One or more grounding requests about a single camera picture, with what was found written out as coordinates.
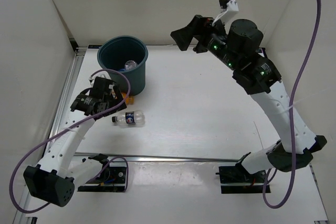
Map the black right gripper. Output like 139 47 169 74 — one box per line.
171 16 240 71

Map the orange juice bottle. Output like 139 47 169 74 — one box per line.
111 91 134 105

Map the clear Pepsi bottle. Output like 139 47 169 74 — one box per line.
111 110 145 127

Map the red cap clear bottle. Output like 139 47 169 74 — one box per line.
124 60 138 70

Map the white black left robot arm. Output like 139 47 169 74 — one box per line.
23 77 126 207

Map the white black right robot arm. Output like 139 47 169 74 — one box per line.
171 15 327 182

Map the dark teal plastic bin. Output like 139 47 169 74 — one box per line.
97 36 149 95

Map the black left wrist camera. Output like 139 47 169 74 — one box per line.
89 74 114 91

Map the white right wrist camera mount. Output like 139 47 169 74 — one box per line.
212 0 239 26

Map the aluminium table edge rail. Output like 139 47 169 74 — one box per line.
75 152 237 162

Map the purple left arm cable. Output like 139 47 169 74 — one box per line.
9 69 132 214

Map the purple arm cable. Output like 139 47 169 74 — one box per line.
228 0 322 209
9 69 132 214

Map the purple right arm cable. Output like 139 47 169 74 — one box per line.
228 0 322 209

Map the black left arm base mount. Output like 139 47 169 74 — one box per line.
77 154 129 193

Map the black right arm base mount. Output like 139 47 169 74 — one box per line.
215 166 266 194

